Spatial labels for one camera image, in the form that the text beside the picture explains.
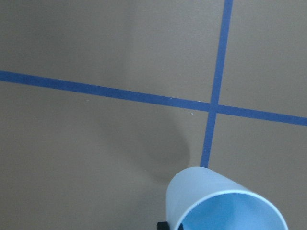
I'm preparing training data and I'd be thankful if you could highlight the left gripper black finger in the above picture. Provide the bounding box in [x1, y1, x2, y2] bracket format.
[157, 221, 169, 230]

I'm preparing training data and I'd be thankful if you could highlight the light blue plastic cup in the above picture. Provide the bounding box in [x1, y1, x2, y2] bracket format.
[166, 167, 288, 230]

